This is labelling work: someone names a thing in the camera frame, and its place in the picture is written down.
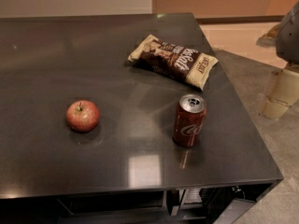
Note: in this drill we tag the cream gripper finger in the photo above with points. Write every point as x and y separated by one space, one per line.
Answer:
282 91

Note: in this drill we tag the red apple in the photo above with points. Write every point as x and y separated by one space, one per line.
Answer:
82 116

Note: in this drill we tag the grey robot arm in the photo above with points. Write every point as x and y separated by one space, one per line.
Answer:
287 41

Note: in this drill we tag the red coke can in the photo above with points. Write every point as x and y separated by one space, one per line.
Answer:
189 119

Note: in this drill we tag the brown chip bag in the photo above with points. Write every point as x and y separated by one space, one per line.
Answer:
183 64

